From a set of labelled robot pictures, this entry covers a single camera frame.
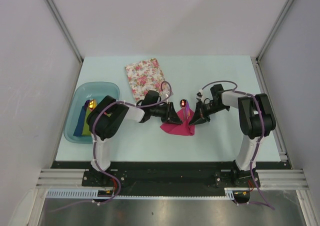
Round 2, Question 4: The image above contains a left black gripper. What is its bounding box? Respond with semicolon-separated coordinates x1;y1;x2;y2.
149;101;183;125

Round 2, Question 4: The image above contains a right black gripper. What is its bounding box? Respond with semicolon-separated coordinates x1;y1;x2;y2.
189;100;229;126

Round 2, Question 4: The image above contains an iridescent rainbow spoon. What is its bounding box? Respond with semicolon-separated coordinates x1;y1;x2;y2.
180;99;188;121

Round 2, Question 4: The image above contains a magenta paper napkin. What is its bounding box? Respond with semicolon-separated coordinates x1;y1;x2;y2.
160;109;195;136

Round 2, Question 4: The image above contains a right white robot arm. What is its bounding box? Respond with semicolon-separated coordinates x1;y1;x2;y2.
189;83;276;187

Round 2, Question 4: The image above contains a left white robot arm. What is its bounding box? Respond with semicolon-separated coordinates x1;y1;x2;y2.
86;90;183;186

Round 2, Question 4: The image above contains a green rolled napkin bundle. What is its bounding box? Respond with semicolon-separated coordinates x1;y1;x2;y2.
81;99;98;136

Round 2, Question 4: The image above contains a blue rolled napkin bundle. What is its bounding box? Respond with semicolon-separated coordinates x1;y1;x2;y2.
73;100;90;137

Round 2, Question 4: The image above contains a floral rectangular tray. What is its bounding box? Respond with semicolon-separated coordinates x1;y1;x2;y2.
124;58;170;102

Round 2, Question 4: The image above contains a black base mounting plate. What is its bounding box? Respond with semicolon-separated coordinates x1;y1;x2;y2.
51;160;261;197

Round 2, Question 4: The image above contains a teal translucent plastic bin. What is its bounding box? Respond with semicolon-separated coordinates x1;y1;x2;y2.
63;81;120;144

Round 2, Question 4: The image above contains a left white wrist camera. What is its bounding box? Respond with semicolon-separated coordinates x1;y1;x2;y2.
161;90;174;101

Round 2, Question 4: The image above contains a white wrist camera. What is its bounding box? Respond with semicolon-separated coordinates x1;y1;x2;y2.
196;89;206;102
161;90;174;101

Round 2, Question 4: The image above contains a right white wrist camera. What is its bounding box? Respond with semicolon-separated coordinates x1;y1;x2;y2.
196;89;206;102

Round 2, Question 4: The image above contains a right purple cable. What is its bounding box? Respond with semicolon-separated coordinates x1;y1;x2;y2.
199;80;276;211

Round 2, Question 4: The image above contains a purple cable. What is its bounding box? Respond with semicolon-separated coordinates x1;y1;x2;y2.
199;80;276;211
47;81;175;213

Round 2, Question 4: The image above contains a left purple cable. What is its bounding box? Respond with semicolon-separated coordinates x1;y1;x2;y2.
47;81;175;213

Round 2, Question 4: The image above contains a white slotted cable duct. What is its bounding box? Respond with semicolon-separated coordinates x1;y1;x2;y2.
46;189;234;201

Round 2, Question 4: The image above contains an aluminium frame rail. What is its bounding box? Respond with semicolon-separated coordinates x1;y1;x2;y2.
36;169;85;189

